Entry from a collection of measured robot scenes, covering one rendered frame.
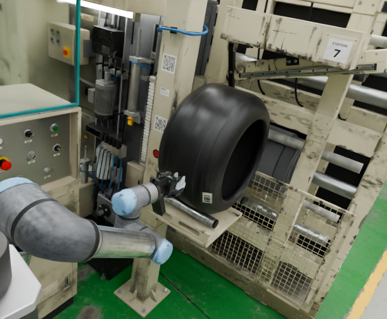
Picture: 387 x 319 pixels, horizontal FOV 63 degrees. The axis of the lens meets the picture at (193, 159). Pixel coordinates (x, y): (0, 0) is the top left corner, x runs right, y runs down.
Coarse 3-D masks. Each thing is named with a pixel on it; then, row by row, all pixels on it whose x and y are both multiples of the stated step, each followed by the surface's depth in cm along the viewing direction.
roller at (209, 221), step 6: (168, 198) 153; (174, 198) 152; (174, 204) 152; (180, 204) 150; (186, 204) 149; (186, 210) 148; (192, 210) 147; (198, 210) 147; (198, 216) 145; (204, 216) 144; (210, 216) 144; (204, 222) 144; (210, 222) 142; (216, 222) 142
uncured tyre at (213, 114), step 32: (192, 96) 131; (224, 96) 128; (256, 96) 136; (192, 128) 123; (224, 128) 120; (256, 128) 163; (160, 160) 132; (192, 160) 122; (224, 160) 122; (256, 160) 160; (192, 192) 128; (224, 192) 165
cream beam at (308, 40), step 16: (224, 16) 148; (240, 16) 143; (256, 16) 139; (272, 16) 136; (224, 32) 150; (240, 32) 145; (256, 32) 141; (272, 32) 137; (288, 32) 133; (304, 32) 130; (320, 32) 127; (336, 32) 124; (352, 32) 121; (272, 48) 139; (288, 48) 135; (304, 48) 132; (320, 48) 128; (352, 48) 122; (336, 64) 126; (352, 64) 125
